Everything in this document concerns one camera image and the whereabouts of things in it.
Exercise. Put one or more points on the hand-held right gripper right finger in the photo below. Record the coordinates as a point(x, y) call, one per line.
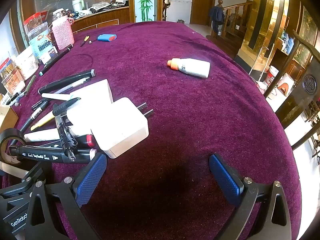
point(225, 180)

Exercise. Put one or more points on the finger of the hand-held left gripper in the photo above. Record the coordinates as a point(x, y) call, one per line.
point(65, 137)
point(32, 173)

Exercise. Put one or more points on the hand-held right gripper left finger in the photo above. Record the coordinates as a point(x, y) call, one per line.
point(92, 180)

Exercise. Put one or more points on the black marker pale pink cap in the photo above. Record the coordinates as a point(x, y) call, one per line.
point(42, 155)

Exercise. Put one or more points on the white tube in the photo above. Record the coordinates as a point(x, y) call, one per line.
point(42, 135)

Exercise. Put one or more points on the yellow pen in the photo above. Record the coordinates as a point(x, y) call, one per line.
point(42, 121)

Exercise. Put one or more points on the black rubber grip pen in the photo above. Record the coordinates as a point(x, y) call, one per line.
point(65, 107)

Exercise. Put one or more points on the black marker pen white label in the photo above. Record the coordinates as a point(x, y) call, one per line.
point(33, 118)

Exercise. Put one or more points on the black tape roll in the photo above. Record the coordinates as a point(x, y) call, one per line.
point(5, 140)

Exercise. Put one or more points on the white charger block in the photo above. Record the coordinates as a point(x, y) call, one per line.
point(95, 92)

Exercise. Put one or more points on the white charger with prongs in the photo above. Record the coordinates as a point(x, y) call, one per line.
point(120, 130)

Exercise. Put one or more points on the clear gel pen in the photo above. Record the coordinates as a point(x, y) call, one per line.
point(76, 83)

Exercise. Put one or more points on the cardboard tray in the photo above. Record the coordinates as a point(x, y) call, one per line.
point(7, 120)

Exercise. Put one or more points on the small black marker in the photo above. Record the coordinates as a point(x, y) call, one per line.
point(40, 104)

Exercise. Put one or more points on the black marker grey cap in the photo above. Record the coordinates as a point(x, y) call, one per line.
point(67, 81)

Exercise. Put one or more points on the purple velvet tablecloth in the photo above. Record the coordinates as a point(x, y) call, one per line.
point(187, 117)

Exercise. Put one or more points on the black markers near jars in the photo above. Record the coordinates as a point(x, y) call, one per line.
point(53, 61)

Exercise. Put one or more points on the orange label jar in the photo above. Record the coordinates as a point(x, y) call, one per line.
point(13, 80)

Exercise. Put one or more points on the white plastic jar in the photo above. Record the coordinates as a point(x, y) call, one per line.
point(27, 65)

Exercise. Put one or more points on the small white blue box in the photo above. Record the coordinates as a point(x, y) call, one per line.
point(48, 55)

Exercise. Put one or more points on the black marker teal cap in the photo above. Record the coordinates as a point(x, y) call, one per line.
point(63, 51)

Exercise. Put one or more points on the small orange black screwdriver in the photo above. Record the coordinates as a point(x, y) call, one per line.
point(85, 40)

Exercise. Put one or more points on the pink knit covered thermos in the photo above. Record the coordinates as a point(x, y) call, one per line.
point(62, 32)

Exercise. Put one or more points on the blue battery pack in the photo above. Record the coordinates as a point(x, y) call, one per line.
point(107, 37)

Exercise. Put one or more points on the white red bucket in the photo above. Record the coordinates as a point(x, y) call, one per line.
point(271, 76)

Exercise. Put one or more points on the white bottle orange cap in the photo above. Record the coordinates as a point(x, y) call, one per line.
point(195, 67)

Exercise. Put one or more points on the clear jar red lid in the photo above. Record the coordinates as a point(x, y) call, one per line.
point(33, 21)

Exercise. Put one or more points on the dark wooden chair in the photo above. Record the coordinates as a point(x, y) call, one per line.
point(300, 85)

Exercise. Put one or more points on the wooden counter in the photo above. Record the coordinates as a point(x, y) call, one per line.
point(105, 17)

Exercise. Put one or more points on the white green cup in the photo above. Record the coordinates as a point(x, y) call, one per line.
point(78, 5)

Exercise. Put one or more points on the bamboo painted panel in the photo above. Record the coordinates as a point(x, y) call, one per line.
point(145, 0)

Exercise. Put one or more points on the person in dark clothes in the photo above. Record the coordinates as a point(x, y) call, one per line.
point(217, 15)

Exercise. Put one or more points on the wooden stair railing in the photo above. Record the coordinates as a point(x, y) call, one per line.
point(236, 15)

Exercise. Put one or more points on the framed landscape painting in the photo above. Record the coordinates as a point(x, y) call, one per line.
point(306, 35)

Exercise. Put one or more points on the brown wooden door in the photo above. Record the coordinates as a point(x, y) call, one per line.
point(202, 2)

